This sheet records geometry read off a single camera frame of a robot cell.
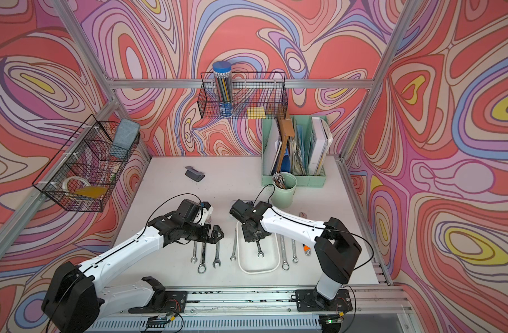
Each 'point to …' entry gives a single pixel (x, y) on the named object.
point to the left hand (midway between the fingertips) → (216, 234)
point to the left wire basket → (83, 175)
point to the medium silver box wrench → (259, 248)
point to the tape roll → (64, 188)
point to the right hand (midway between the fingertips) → (257, 239)
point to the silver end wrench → (216, 260)
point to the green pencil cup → (284, 184)
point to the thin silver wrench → (233, 257)
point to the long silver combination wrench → (202, 259)
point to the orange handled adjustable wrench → (307, 250)
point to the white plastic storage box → (249, 261)
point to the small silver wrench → (194, 258)
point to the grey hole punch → (193, 174)
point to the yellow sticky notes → (256, 112)
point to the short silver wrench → (295, 259)
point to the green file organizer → (297, 146)
